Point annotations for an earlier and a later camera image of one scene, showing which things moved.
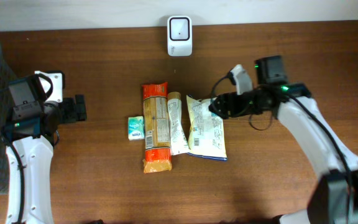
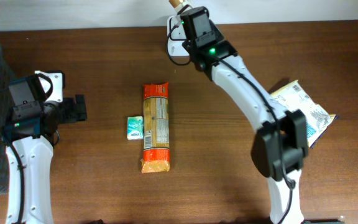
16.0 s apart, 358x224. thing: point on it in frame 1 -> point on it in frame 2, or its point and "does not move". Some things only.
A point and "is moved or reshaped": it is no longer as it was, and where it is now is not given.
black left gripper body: (68, 111) does not move
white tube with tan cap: (178, 144) -> (177, 5)
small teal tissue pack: (136, 128) does not move
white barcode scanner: (179, 33) does not move
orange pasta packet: (156, 119) does not move
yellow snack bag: (206, 137) is moved or reshaped
